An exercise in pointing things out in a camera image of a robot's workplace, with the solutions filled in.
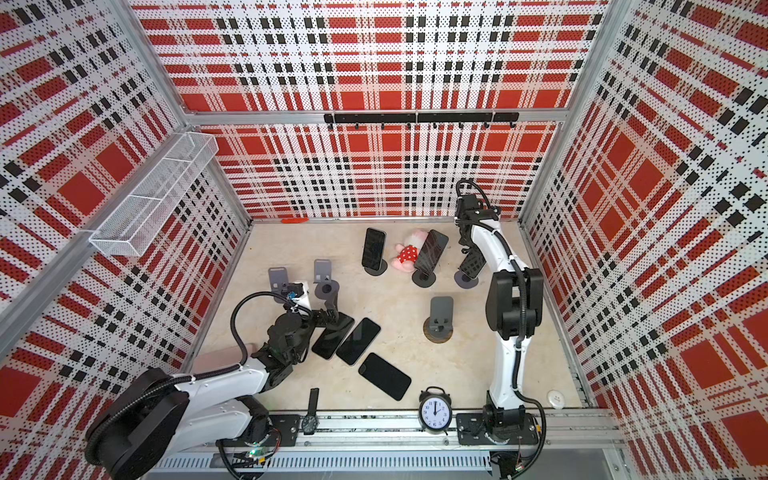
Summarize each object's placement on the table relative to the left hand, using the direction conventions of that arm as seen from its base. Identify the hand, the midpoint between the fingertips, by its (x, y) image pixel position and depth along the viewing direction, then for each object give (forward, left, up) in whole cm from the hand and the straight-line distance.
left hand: (323, 296), depth 85 cm
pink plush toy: (+22, -25, -7) cm, 34 cm away
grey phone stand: (+10, +17, -4) cm, 20 cm away
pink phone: (-12, +35, -15) cm, 40 cm away
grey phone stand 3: (+14, -44, -13) cm, 48 cm away
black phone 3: (-18, -18, -14) cm, 29 cm away
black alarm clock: (-28, -31, -10) cm, 43 cm away
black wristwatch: (-29, +1, -12) cm, 32 cm away
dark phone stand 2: (+14, -30, -13) cm, 36 cm away
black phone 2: (+15, -47, -5) cm, 49 cm away
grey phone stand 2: (+11, +4, -13) cm, 17 cm away
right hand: (+17, -49, +2) cm, 52 cm away
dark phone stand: (+19, -16, -13) cm, 28 cm away
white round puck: (-25, -64, -13) cm, 70 cm away
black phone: (+20, -14, -2) cm, 24 cm away
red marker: (+46, +23, -14) cm, 54 cm away
